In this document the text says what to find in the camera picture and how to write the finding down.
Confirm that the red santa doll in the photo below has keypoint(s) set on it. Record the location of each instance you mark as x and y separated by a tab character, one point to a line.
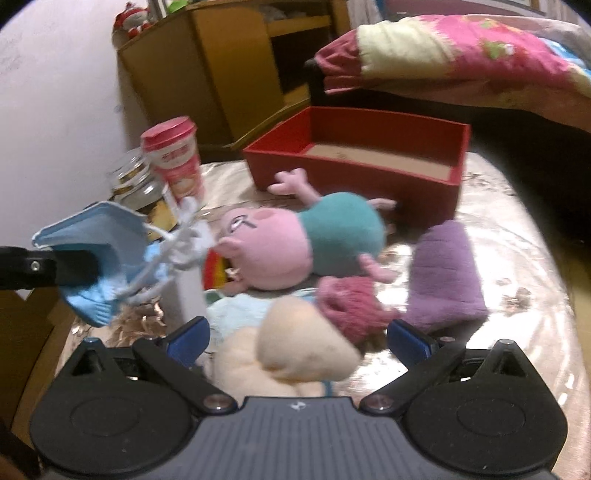
132	20

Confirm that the blue face mask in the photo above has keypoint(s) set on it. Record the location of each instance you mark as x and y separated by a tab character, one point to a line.
136	259

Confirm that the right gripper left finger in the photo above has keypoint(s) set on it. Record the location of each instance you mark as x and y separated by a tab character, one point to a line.
168	361

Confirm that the purple knit cloth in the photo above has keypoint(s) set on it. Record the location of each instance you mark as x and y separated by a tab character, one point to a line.
444	285

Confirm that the cream plush toy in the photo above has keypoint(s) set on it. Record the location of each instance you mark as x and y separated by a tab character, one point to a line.
293	352

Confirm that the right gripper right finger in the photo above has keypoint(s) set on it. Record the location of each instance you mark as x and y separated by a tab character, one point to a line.
428	362

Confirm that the light blue towel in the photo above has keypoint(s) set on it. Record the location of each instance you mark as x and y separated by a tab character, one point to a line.
227	314

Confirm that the rainbow striped item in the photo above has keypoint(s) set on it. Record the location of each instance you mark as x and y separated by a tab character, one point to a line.
214	275

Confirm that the glass jar with gold label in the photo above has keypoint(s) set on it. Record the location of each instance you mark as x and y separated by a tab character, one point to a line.
135	185

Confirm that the red cardboard box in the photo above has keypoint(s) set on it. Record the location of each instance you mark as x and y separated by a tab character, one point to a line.
414	160

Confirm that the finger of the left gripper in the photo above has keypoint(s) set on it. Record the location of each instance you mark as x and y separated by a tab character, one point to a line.
22	269

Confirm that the floral tablecloth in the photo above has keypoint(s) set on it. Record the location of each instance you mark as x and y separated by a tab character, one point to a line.
522	287

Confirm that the wooden cabinet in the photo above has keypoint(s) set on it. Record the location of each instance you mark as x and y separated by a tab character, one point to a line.
236	68

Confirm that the pink lidded drink cup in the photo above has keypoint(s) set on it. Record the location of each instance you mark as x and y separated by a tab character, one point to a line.
171	149

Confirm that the pink floral quilt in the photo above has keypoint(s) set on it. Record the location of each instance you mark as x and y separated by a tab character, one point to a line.
509	62

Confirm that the pink pig plush toy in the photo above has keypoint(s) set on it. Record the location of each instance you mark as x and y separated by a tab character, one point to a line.
271	249

